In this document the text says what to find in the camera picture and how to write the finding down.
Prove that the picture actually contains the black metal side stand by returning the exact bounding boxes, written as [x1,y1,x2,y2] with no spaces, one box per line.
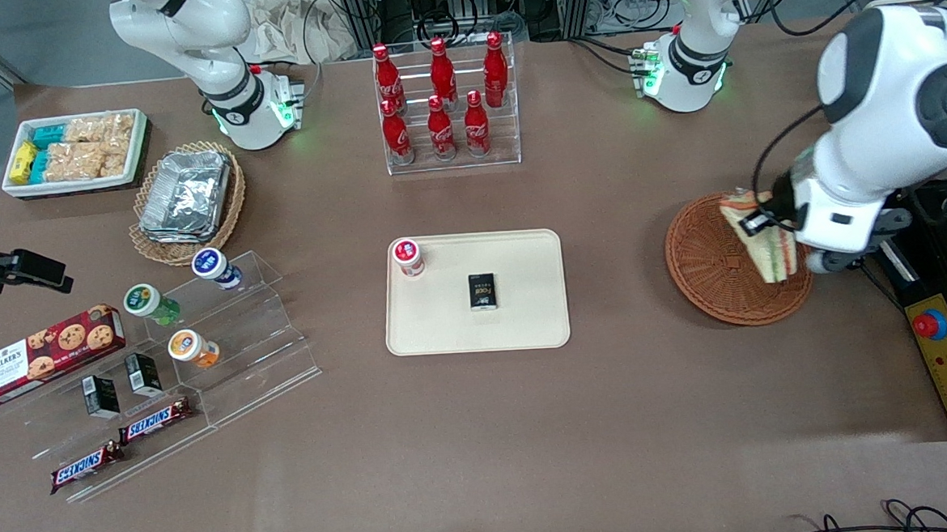
[866,177,947,446]

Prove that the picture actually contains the light oval wicker basket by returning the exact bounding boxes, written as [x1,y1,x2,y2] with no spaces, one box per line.
[125,138,250,270]

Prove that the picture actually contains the beige crumpled cloth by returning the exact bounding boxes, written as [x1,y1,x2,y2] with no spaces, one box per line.
[242,0,360,69]

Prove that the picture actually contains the clear acrylic bottle rack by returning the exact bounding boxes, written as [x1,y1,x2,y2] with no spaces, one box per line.
[372,32,524,177]

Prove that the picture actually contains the orange cap yogurt bottle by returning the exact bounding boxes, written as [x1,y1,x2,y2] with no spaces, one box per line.
[167,327,223,372]

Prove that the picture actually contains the black floor cables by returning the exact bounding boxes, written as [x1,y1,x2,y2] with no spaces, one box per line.
[755,496,947,532]

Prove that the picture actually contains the white rectangular snack tray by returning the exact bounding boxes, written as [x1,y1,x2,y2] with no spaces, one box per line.
[0,107,154,200]

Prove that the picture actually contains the red cola bottle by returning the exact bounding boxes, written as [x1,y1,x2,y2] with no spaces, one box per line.
[481,30,512,109]
[427,36,460,109]
[425,93,459,163]
[461,89,492,159]
[372,43,406,115]
[380,97,415,167]

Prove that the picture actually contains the Snickers chocolate bar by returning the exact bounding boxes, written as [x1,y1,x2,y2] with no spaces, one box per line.
[115,396,197,446]
[47,440,128,496]

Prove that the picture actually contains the triangle sandwich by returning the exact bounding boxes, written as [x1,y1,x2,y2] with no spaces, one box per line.
[719,187,802,287]

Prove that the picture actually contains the small black box gold print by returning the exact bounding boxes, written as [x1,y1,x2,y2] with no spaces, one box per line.
[467,272,500,313]

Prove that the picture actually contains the white wire bread basket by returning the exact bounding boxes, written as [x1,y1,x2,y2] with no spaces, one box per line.
[865,0,947,16]

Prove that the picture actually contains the beige plastic tray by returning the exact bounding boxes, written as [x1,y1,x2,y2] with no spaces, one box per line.
[380,227,572,358]

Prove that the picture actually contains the green cap yogurt bottle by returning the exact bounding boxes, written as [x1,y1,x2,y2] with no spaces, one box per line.
[122,282,182,330]

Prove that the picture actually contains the red emergency stop button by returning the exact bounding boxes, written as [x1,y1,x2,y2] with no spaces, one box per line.
[912,307,947,343]

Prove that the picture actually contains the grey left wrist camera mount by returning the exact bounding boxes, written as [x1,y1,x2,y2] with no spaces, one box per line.
[803,206,917,276]

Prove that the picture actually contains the brown round wicker basket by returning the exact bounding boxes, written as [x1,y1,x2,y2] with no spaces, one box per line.
[662,189,817,331]

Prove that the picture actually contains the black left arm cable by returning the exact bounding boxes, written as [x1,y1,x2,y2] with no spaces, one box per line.
[747,104,832,203]

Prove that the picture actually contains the small black white-label box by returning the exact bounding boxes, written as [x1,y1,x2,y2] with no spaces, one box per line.
[123,351,165,399]
[81,374,121,422]

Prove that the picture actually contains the clear acrylic stepped display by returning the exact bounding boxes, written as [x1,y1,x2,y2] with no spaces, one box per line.
[15,246,329,508]

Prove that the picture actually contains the aluminium frame equipment rack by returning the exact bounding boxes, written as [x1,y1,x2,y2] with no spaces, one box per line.
[333,0,594,53]

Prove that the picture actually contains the red cap yogurt bottle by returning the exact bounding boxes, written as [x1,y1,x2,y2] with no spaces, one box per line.
[391,236,427,279]

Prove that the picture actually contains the stack of silver foil packs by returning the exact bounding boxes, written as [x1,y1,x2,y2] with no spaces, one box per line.
[134,148,237,247]

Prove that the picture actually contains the red Walkers cookie box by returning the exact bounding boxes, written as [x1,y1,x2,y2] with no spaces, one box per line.
[0,303,130,406]

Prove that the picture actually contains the clear rice cracker pack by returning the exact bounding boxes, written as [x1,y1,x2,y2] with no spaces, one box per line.
[100,136,138,177]
[63,111,137,145]
[43,140,110,183]

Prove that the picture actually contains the blue cap yogurt bottle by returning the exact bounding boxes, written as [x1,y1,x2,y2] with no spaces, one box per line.
[189,245,244,293]

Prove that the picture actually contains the yellow snack pack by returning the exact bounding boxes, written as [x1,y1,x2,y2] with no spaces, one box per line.
[8,140,40,185]

